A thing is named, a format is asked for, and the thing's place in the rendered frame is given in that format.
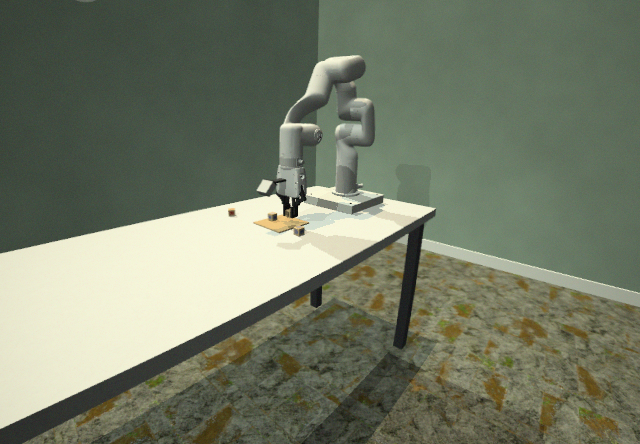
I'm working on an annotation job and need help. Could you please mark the tan flat mat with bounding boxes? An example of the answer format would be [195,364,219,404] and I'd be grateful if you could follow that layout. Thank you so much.
[253,214,309,233]

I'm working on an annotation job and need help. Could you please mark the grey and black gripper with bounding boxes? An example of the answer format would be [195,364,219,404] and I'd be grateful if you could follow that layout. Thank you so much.
[276,165,307,218]

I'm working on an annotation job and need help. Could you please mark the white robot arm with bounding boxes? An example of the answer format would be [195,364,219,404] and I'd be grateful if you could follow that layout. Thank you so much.
[280,56,375,197]

